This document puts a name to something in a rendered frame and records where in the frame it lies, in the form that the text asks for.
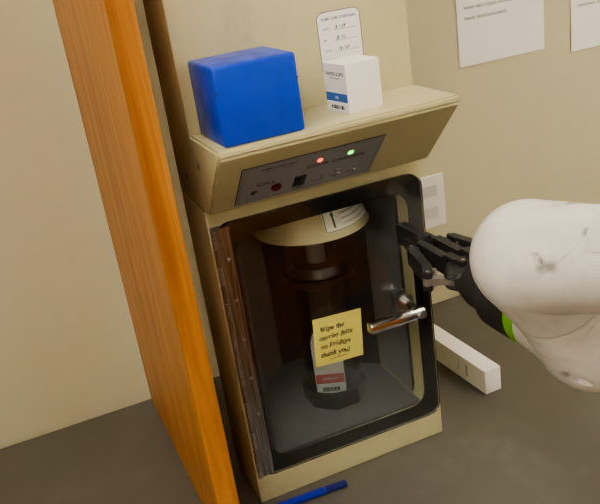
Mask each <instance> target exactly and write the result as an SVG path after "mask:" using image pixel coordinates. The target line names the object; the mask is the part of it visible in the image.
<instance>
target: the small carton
mask: <svg viewBox="0 0 600 504"><path fill-rule="evenodd" d="M322 64H323V72H324V80H325V87H326V95H327V103H328V110H332V111H336V112H341V113H346V114H354V113H357V112H361V111H365V110H368V109H372V108H375V107H379V106H383V99H382V89H381V79H380V70H379V60H378V57H376V56H366V55H356V54H355V55H351V56H347V57H343V58H338V59H334V60H330V61H326V62H322Z"/></svg>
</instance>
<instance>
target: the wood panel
mask: <svg viewBox="0 0 600 504"><path fill-rule="evenodd" d="M52 1H53V5H54V9H55V13H56V17H57V21H58V25H59V29H60V33H61V37H62V41H63V45H64V49H65V53H66V57H67V61H68V65H69V69H70V74H71V78H72V82H73V86H74V90H75V94H76V98H77V102H78V106H79V110H80V114H81V118H82V122H83V126H84V130H85V134H86V138H87V142H88V146H89V150H90V154H91V158H92V162H93V166H94V170H95V174H96V178H97V182H98V186H99V190H100V194H101V198H102V202H103V206H104V210H105V214H106V218H107V222H108V226H109V230H110V234H111V238H112V242H113V246H114V250H115V254H116V258H117V262H118V267H119V271H120V275H121V279H122V283H123V287H124V291H125V295H126V299H127V303H128V307H129V311H130V315H131V319H132V323H133V327H134V331H135V335H136V339H137V343H138V347H139V351H140V355H141V359H142V363H143V367H144V371H145V375H146V379H147V383H148V387H149V391H150V395H151V399H152V401H153V403H154V405H155V407H156V409H157V411H158V413H159V415H160V418H161V420H162V422H163V424H164V426H165V428H166V430H167V432H168V434H169V436H170V438H171V440H172V442H173V444H174V447H175V449H176V451H177V453H178V455H179V457H180V459H181V461H182V463H183V465H184V467H185V469H186V471H187V474H188V476H189V478H190V480H191V482H192V484H193V486H194V488H195V490H196V492H197V494H198V496H199V498H200V500H201V503H202V504H240V503H239V499H238V494H237V489H236V485H235V480H234V475H233V470H232V466H231V461H230V456H229V451H228V447H227V442H226V437H225V433H224V428H223V423H222V418H221V414H220V409H219V404H218V399H217V395H216V390H215V385H214V380H213V376H212V371H211V366H210V362H209V357H208V352H207V347H206V343H205V338H204V333H203V328H202V324H201V319H200V314H199V310H198V305H197V300H196V295H195V291H194V286H193V281H192V276H191V272H190V267H189V262H188V258H187V253H186V248H185V243H184V239H183V234H182V229H181V224H180V220H179V215H178V210H177V205H176V201H175V196H174V191H173V187H172V182H171V177H170V172H169V168H168V163H167V158H166V153H165V149H164V144H163V139H162V135H161V130H160V125H159V120H158V116H157V111H156V106H155V101H154V97H153V92H152V87H151V83H150V78H149V73H148V68H147V64H146V59H145V54H144V49H143V45H142V40H141V35H140V31H139V26H138V21H137V16H136V12H135V7H134V2H133V0H52Z"/></svg>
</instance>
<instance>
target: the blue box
mask: <svg viewBox="0 0 600 504"><path fill-rule="evenodd" d="M188 68H189V74H190V79H191V85H192V89H193V94H194V100H195V105H196V110H197V115H198V121H199V126H200V131H201V133H202V134H203V135H205V136H207V137H208V138H210V139H212V140H213V141H215V142H217V143H218V144H220V145H222V146H223V147H225V148H229V147H233V146H238V145H242V144H246V143H250V142H254V141H258V140H263V139H267V138H271V137H275V136H279V135H283V134H288V133H292V132H296V131H300V130H303V129H304V127H305V126H304V119H303V111H302V104H301V97H300V90H299V83H298V77H299V76H297V69H296V62H295V55H294V53H293V52H290V51H285V50H280V49H275V48H270V47H265V46H260V47H255V48H250V49H245V50H240V51H235V52H230V53H225V54H220V55H215V56H210V57H205V58H200V59H195V60H190V61H189V62H188Z"/></svg>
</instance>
